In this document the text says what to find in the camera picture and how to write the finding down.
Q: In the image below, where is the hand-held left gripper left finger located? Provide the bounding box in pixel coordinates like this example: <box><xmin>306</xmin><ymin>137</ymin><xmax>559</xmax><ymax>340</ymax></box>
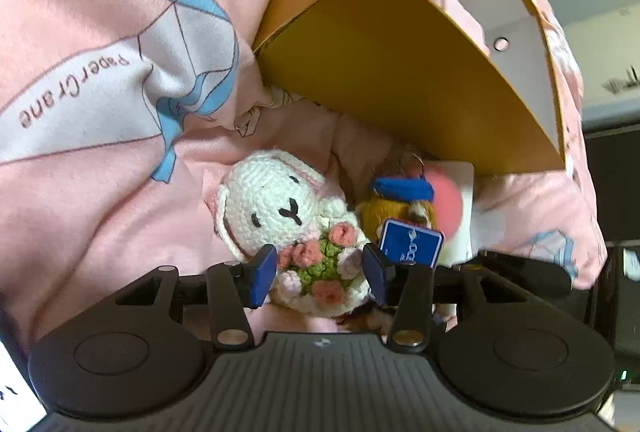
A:
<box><xmin>85</xmin><ymin>245</ymin><xmax>277</xmax><ymax>352</ymax></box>

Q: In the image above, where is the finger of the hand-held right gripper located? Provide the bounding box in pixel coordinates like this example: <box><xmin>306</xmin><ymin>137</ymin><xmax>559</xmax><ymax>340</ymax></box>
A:
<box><xmin>477</xmin><ymin>251</ymin><xmax>574</xmax><ymax>297</ymax></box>

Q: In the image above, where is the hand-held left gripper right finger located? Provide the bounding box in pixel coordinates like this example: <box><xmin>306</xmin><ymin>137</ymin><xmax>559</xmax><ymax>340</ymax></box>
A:
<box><xmin>362</xmin><ymin>243</ymin><xmax>556</xmax><ymax>352</ymax></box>

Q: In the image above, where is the blue card box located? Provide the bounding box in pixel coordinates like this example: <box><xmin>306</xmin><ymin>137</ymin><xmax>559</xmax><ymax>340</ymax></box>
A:
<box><xmin>378</xmin><ymin>219</ymin><xmax>445</xmax><ymax>270</ymax></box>

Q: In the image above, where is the plush dog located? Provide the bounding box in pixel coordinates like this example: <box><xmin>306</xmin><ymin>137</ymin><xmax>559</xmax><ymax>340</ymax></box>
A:
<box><xmin>356</xmin><ymin>152</ymin><xmax>458</xmax><ymax>330</ymax></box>

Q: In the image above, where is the crochet bunny with flowers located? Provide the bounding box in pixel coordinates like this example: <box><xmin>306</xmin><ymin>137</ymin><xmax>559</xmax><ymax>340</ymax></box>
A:
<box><xmin>202</xmin><ymin>149</ymin><xmax>373</xmax><ymax>318</ymax></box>

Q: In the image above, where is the pink fluffy ball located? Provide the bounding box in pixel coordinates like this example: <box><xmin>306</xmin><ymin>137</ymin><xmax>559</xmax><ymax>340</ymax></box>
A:
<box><xmin>422</xmin><ymin>165</ymin><xmax>463</xmax><ymax>240</ymax></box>

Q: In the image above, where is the orange cardboard box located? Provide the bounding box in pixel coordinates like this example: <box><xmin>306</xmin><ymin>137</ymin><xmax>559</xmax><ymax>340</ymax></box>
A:
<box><xmin>252</xmin><ymin>0</ymin><xmax>568</xmax><ymax>176</ymax></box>

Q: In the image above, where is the pink pouch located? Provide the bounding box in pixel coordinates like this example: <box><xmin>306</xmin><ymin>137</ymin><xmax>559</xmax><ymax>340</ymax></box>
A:
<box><xmin>427</xmin><ymin>0</ymin><xmax>488</xmax><ymax>53</ymax></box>

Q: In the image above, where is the black wardrobe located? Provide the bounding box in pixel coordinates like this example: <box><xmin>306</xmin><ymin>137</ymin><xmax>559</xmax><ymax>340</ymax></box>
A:
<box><xmin>580</xmin><ymin>112</ymin><xmax>640</xmax><ymax>248</ymax></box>

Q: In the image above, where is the pink printed blanket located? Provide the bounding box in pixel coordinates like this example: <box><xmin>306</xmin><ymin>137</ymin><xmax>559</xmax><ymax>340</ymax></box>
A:
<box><xmin>0</xmin><ymin>0</ymin><xmax>608</xmax><ymax>353</ymax></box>

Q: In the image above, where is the white printed paper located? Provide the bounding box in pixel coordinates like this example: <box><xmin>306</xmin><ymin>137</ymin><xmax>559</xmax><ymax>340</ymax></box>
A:
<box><xmin>0</xmin><ymin>339</ymin><xmax>47</xmax><ymax>420</ymax></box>

